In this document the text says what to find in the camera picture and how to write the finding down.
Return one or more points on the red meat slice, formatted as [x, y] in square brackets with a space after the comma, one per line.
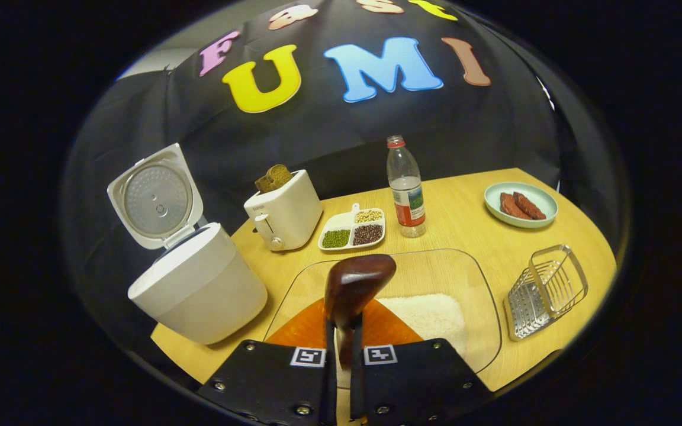
[531, 207]
[511, 207]

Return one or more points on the white toaster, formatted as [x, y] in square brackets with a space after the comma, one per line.
[288, 213]

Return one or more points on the clear glass tray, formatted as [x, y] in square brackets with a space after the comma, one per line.
[436, 272]

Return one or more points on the dark wooden spoon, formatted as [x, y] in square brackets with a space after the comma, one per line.
[356, 284]

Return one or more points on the clear plastic water bottle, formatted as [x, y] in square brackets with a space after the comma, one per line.
[407, 195]

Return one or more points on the pale green plate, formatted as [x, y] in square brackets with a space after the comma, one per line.
[545, 204]

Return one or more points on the brown bread slice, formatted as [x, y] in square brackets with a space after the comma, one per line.
[274, 177]

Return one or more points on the white divided dish of beans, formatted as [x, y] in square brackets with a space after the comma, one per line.
[353, 231]

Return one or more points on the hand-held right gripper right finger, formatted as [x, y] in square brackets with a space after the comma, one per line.
[412, 378]

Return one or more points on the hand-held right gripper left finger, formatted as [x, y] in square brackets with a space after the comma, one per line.
[270, 378]

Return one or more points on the white rice cooker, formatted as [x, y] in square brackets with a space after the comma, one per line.
[199, 290]

